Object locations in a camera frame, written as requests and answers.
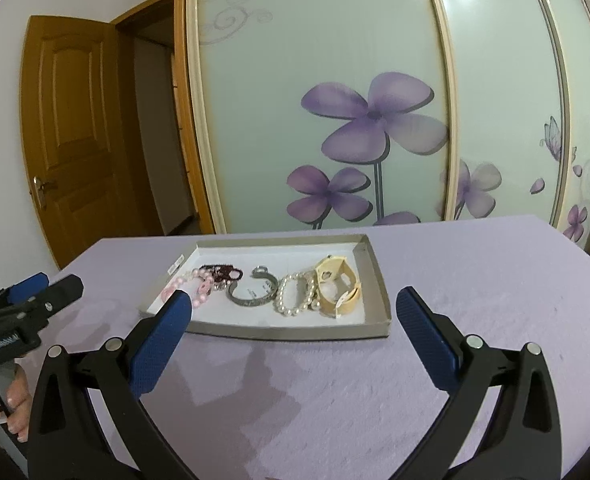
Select wooden door frame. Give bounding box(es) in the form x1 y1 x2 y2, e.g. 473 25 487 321
110 0 216 236

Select wardrobe door large purple flowers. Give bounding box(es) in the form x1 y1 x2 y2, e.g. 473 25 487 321
175 0 463 235

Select cream wristwatch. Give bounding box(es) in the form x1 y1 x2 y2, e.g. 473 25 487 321
315 256 363 318

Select wooden door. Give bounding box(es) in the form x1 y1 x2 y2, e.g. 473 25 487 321
21 15 163 271

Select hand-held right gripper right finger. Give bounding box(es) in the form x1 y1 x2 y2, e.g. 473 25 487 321
396 286 563 480

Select white pearl bracelet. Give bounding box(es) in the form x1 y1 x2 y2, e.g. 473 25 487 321
274 272 310 317

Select grey cuff bangle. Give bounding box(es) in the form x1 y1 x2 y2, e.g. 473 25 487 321
228 266 278 306

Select dark red bead bracelet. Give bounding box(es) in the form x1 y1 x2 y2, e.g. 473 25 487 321
200 263 244 283

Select person's left hand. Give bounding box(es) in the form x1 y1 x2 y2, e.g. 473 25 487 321
0 365 33 443

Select wardrobe door butterfly print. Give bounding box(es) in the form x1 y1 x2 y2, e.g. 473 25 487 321
422 0 576 228

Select pink bead bracelet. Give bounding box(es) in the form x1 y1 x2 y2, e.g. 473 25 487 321
162 269 213 307

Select grey cardboard tray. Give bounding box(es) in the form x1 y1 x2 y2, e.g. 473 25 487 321
139 233 392 341

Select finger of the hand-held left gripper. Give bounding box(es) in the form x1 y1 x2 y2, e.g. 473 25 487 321
37 275 84 313
5 272 50 306

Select metal door handle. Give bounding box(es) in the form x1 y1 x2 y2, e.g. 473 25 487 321
32 176 56 211

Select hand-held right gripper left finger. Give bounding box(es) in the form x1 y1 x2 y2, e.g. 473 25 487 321
27 290 196 480

